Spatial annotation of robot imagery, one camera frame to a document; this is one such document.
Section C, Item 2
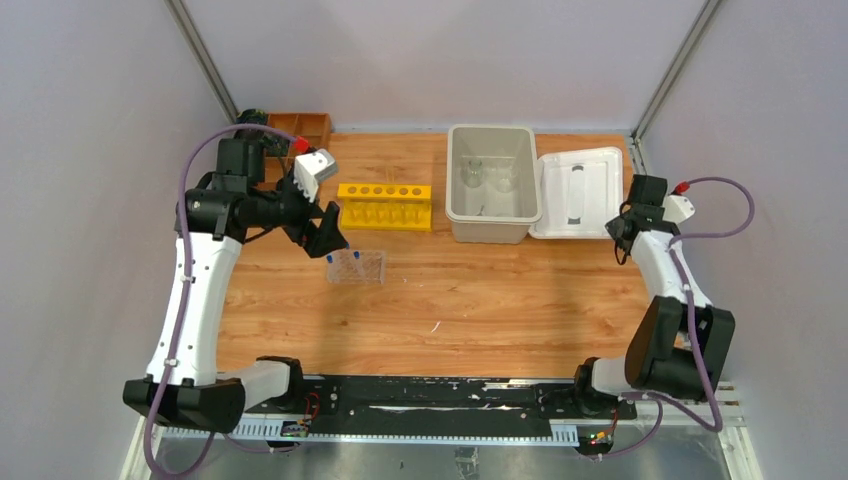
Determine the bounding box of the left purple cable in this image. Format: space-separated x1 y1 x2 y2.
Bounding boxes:
142 123 306 478

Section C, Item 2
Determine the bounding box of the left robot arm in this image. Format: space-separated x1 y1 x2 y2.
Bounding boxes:
123 138 348 434

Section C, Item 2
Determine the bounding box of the wooden compartment tray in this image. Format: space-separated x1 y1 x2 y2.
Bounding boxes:
262 112 333 189

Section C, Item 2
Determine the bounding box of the clear plastic tube rack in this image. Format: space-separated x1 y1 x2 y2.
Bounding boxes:
326 249 387 285

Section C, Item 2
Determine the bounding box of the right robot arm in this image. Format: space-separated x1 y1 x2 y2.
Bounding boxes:
570 174 736 431

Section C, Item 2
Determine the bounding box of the yellow test tube rack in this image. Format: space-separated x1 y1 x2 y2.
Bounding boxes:
337 183 433 232

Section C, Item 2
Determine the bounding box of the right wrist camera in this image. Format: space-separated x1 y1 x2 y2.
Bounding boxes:
662 182 696 225

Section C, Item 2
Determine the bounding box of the white bin lid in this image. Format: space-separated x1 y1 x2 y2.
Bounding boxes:
529 147 623 240

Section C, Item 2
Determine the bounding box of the small glass flask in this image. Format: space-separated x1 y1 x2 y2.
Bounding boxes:
460 157 485 189

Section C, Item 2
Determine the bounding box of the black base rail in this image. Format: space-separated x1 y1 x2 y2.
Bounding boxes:
249 375 637 441

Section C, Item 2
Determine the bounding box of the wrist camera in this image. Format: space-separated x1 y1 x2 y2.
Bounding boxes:
294 149 339 202
662 182 696 225

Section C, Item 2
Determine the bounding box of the grey plastic bin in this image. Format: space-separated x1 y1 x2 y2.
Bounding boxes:
445 124 542 244

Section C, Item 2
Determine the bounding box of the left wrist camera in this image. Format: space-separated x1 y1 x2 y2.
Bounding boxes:
294 149 339 202

